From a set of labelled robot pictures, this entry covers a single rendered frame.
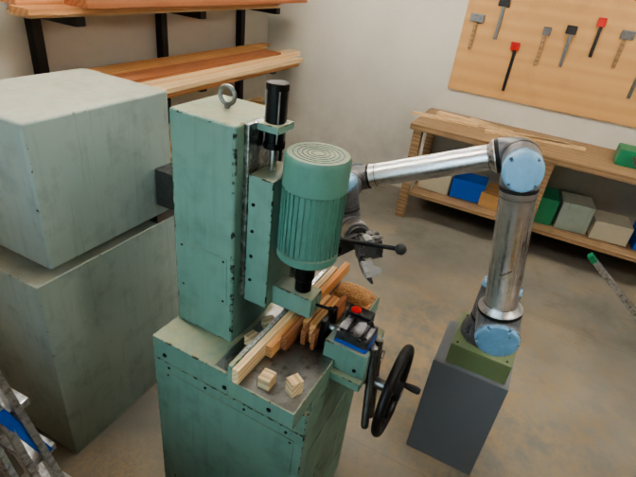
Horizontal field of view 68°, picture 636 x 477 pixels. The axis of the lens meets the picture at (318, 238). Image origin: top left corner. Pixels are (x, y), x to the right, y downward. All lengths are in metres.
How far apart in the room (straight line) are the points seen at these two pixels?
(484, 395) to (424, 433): 0.39
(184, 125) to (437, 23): 3.45
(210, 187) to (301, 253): 0.30
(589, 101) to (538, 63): 0.50
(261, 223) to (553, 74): 3.43
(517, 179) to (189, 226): 0.97
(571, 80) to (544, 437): 2.77
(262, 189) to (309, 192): 0.15
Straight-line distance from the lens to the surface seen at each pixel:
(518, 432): 2.70
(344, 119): 4.91
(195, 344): 1.58
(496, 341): 1.77
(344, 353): 1.38
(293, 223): 1.23
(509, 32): 4.39
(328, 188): 1.17
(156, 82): 3.34
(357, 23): 4.75
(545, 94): 4.42
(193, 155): 1.32
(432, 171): 1.67
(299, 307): 1.42
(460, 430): 2.25
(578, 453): 2.78
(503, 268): 1.64
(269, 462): 1.66
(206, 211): 1.36
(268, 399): 1.30
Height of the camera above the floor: 1.89
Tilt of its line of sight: 30 degrees down
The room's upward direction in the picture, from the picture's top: 7 degrees clockwise
